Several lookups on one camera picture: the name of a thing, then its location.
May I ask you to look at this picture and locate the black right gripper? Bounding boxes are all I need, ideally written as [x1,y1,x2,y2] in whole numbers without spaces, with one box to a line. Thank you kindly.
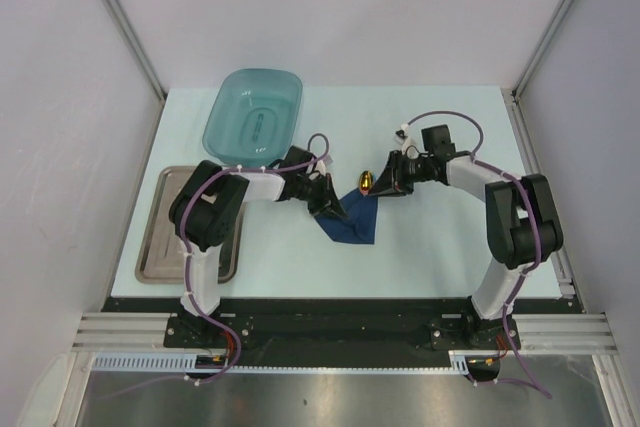
[368,150,433,198]

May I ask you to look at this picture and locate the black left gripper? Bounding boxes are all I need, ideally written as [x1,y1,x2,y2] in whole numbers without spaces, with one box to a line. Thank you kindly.
[295,173,347,221]

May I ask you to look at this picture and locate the iridescent spoon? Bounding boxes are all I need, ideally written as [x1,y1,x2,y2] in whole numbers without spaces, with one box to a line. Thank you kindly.
[358,170,375,196]

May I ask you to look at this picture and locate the blue paper napkin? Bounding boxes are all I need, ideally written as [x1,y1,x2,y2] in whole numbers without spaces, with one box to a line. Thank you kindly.
[315,189,378,245]

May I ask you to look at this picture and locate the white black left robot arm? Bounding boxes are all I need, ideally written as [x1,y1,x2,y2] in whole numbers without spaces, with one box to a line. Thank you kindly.
[169,146,347,347]

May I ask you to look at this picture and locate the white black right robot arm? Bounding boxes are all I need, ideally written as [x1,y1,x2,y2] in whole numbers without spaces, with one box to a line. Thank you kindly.
[368,125,564,348]

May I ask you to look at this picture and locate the teal plastic tub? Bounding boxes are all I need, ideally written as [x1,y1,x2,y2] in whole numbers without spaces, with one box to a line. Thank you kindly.
[202,68,303,167]

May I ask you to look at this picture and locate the metal tray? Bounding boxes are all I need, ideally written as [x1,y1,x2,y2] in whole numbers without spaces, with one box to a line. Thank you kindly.
[135,166,245,284]

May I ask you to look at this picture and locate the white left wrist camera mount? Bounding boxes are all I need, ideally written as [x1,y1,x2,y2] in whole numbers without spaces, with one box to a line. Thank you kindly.
[315,155,333,176]

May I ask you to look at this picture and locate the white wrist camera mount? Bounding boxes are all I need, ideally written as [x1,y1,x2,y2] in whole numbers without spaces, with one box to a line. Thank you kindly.
[315,155,333,176]
[394,123,416,153]

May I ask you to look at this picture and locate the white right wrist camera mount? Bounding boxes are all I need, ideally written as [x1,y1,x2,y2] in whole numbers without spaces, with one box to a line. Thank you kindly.
[394,123,416,153]

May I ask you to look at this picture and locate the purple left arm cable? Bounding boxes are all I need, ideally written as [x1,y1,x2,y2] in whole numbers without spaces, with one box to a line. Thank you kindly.
[99,133,331,401]

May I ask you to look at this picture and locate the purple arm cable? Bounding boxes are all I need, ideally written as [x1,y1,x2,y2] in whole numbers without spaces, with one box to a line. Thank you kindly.
[99,133,331,401]
[397,110,554,401]

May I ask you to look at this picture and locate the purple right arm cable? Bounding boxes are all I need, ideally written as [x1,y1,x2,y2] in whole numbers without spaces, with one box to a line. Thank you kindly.
[397,110,554,401]

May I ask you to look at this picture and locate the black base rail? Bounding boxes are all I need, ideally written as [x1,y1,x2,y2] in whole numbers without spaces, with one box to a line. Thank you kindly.
[102,297,583,368]

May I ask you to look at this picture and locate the white slotted cable duct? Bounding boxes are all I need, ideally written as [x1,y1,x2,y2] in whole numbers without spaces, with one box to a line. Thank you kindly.
[93,352,197,372]

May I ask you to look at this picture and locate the right aluminium frame post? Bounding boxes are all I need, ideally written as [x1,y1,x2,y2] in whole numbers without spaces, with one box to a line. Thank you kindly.
[511,0,577,100]

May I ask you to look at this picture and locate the aluminium frame post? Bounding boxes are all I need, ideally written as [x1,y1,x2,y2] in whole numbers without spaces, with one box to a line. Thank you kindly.
[101,0,168,104]
[511,0,577,100]

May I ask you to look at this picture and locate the left aluminium frame post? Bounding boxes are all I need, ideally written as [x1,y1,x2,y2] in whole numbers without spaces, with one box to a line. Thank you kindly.
[101,0,168,104]

